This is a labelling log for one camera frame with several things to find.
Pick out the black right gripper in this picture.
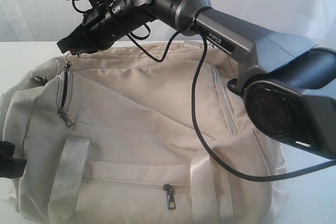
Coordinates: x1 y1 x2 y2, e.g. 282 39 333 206
57 5 130 54

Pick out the gold key ring zipper pull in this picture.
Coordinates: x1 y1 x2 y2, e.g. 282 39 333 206
64 52 80 66

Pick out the beige duffel bag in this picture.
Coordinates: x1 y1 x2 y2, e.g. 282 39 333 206
1 41 288 223

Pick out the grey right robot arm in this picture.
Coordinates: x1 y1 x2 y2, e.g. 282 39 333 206
57 0 335 159

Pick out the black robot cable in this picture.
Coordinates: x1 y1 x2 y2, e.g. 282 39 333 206
70 0 336 183

